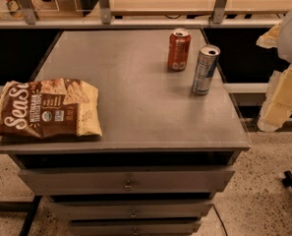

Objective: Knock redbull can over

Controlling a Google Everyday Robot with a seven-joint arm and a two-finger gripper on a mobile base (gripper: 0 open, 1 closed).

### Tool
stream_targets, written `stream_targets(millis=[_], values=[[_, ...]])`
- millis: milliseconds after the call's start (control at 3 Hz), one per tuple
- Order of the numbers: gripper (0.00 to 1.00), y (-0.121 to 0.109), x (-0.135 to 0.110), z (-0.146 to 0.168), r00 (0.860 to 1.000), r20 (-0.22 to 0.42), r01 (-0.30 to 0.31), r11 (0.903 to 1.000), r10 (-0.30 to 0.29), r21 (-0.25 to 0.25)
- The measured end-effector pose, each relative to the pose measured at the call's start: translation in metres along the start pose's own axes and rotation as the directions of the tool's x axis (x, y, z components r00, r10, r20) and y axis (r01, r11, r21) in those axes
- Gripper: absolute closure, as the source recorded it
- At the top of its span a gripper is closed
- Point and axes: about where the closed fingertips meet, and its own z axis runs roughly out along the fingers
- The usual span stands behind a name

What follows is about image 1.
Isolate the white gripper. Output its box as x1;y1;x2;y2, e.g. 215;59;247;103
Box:
256;10;292;132

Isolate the silver blue redbull can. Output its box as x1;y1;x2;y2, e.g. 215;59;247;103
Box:
192;44;220;95

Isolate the red soda can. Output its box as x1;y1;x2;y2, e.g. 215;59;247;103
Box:
168;29;191;72

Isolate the grey drawer cabinet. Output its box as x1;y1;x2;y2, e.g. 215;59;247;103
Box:
0;29;250;224

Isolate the middle grey drawer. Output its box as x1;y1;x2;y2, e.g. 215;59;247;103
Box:
51;200;211;220

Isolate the grey drawer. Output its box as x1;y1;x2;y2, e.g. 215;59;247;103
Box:
51;200;211;220
69;219;201;236
19;166;234;196

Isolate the brown multigrain chips bag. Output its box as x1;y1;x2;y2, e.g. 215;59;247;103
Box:
0;79;102;139

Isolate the bottom grey drawer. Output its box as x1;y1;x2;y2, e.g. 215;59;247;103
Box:
69;219;201;236

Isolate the top grey drawer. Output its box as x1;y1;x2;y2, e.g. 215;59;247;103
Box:
19;166;234;196

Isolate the wooden shelf with metal brackets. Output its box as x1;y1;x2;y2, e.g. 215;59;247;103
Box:
0;0;292;29

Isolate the snack package on shelf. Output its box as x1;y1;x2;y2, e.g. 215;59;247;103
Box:
2;0;24;19

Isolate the black floor stand bar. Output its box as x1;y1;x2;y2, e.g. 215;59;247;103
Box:
0;196;41;236

